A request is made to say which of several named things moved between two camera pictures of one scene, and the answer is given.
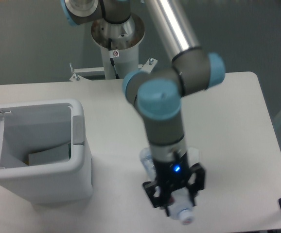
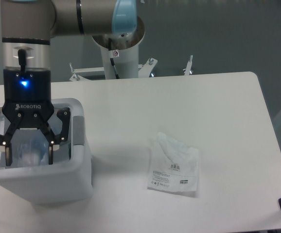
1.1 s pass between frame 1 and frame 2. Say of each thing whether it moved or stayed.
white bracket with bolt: stayed
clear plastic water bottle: moved
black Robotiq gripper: moved
